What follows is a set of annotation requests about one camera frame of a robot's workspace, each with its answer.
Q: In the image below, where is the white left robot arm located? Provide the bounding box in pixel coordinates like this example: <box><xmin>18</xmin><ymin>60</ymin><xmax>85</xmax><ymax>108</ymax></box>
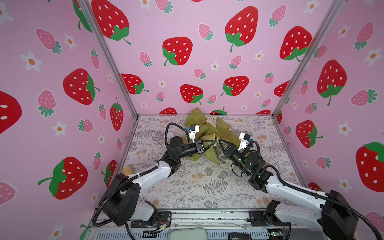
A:
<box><xmin>91</xmin><ymin>137</ymin><xmax>216</xmax><ymax>228</ymax></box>

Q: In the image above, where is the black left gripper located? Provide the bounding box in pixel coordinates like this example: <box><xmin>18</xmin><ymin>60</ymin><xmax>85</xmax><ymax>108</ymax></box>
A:
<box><xmin>175</xmin><ymin>141</ymin><xmax>213</xmax><ymax>162</ymax></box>

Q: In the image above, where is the black device on rail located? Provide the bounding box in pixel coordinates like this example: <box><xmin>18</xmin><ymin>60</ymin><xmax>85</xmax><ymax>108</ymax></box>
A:
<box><xmin>228</xmin><ymin>233</ymin><xmax>252</xmax><ymax>240</ymax></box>

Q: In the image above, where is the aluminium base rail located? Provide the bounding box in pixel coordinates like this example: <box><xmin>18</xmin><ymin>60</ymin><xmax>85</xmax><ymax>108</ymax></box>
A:
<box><xmin>91</xmin><ymin>202</ymin><xmax>323</xmax><ymax>232</ymax></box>

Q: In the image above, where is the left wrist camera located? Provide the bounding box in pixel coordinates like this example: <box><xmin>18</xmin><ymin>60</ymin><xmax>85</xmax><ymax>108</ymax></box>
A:
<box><xmin>187</xmin><ymin>125</ymin><xmax>200</xmax><ymax>143</ymax></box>

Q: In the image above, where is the green zip jacket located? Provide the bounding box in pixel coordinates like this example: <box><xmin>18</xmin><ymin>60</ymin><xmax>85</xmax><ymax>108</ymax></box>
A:
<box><xmin>186</xmin><ymin>108</ymin><xmax>241</xmax><ymax>171</ymax></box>

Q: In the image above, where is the white device on rail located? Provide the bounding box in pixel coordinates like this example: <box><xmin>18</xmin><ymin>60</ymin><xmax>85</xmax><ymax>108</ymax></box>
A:
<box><xmin>169</xmin><ymin>228</ymin><xmax>209</xmax><ymax>240</ymax></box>

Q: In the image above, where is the tan cardboard box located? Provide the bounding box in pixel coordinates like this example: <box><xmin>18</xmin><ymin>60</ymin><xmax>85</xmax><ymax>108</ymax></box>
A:
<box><xmin>122</xmin><ymin>166</ymin><xmax>133</xmax><ymax>176</ymax></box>

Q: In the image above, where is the small white-lidded can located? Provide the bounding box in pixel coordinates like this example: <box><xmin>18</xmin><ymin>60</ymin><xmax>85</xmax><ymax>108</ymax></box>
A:
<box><xmin>167</xmin><ymin>132</ymin><xmax>174</xmax><ymax>142</ymax></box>

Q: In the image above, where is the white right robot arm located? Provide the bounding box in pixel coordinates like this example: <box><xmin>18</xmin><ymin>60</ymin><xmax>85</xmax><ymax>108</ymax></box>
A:
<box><xmin>219</xmin><ymin>139</ymin><xmax>383</xmax><ymax>240</ymax></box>

